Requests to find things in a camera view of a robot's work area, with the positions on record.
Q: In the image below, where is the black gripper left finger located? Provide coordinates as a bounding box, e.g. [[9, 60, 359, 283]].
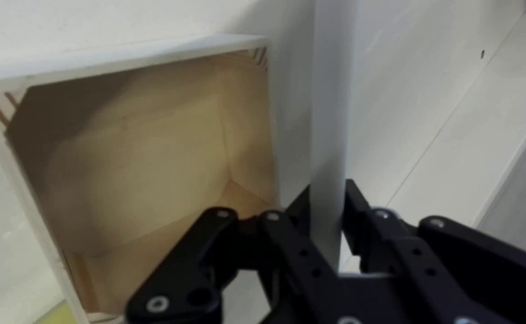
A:
[[126, 184, 362, 324]]

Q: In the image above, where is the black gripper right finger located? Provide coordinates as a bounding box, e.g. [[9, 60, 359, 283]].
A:
[[341, 177, 526, 324]]

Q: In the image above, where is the large yellow toy block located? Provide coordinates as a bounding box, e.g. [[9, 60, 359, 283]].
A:
[[34, 299, 76, 324]]

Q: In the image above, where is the white box with tan interior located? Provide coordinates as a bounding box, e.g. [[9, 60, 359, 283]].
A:
[[0, 33, 279, 324]]

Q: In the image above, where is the white plastic lid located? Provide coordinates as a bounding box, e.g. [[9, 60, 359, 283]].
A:
[[308, 0, 360, 274]]

